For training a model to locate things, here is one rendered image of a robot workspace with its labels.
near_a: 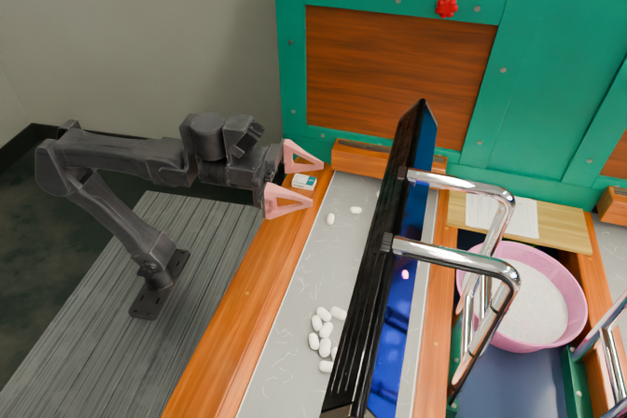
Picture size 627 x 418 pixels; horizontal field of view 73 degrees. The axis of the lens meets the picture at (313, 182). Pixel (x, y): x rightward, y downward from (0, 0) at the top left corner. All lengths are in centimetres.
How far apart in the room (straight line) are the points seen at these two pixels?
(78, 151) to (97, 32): 156
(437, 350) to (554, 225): 47
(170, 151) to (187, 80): 149
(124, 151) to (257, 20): 127
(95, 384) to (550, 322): 96
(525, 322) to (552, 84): 52
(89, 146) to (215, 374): 47
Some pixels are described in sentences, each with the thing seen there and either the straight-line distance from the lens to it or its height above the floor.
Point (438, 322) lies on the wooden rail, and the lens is 95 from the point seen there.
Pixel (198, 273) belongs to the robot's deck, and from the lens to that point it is 113.
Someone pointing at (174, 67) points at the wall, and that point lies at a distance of 225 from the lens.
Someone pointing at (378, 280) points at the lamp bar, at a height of 111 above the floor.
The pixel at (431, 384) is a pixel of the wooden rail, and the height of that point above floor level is 77.
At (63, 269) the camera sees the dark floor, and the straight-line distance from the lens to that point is 223.
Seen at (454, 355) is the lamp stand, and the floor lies 71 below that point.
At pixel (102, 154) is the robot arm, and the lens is 84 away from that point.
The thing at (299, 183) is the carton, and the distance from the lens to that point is 116.
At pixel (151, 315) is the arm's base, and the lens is 109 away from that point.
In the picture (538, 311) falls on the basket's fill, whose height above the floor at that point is 73.
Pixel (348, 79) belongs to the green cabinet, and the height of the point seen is 103.
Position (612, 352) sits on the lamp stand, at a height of 85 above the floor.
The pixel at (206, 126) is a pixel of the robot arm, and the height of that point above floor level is 117.
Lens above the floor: 156
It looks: 42 degrees down
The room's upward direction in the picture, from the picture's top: straight up
